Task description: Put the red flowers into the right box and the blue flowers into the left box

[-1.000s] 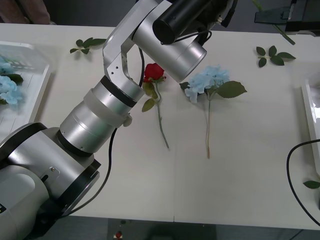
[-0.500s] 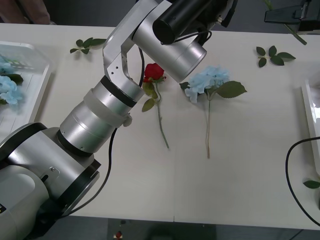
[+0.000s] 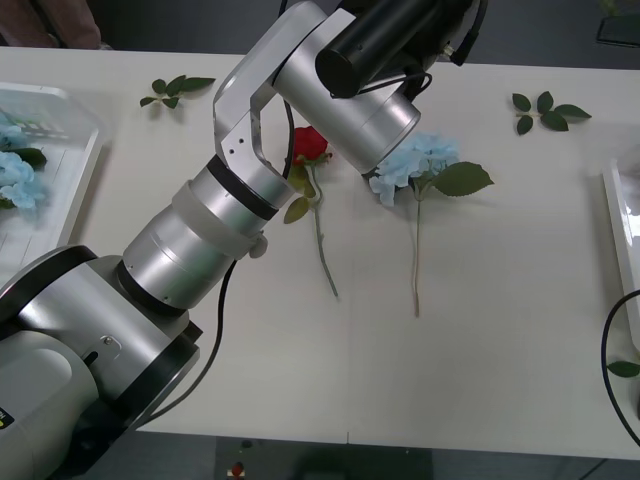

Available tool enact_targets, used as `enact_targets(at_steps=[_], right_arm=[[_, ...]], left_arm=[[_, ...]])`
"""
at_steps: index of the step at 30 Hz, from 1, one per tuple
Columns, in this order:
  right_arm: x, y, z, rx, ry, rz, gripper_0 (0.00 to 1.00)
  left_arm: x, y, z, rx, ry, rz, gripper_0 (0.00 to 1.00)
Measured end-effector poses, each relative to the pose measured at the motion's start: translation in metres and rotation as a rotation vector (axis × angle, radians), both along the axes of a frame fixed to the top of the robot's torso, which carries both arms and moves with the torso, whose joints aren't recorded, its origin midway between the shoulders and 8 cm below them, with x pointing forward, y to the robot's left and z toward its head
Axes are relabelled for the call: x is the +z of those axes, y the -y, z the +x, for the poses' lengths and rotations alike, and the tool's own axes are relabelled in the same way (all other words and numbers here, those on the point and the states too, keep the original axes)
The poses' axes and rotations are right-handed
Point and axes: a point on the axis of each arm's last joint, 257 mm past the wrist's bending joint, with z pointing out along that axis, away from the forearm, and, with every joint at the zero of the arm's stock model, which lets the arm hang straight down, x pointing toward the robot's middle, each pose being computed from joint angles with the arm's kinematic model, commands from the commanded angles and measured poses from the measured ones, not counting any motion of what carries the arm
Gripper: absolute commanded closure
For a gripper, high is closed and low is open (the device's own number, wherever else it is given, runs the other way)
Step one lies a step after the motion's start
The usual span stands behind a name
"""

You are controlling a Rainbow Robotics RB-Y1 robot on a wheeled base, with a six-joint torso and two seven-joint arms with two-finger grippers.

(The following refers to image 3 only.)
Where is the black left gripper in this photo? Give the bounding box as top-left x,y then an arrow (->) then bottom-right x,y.
394,0 -> 484,62

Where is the red rose green stem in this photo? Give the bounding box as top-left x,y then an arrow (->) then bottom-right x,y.
282,125 -> 341,299

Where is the loose green leaf twig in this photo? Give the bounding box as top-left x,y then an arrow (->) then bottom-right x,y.
606,352 -> 640,379
511,90 -> 593,136
138,74 -> 217,110

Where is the shallow white box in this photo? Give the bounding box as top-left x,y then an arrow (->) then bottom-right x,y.
0,82 -> 113,281
602,157 -> 640,347

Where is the person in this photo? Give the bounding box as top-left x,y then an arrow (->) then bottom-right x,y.
0,0 -> 114,50

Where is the black cable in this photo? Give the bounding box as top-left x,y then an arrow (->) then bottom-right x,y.
601,290 -> 640,447

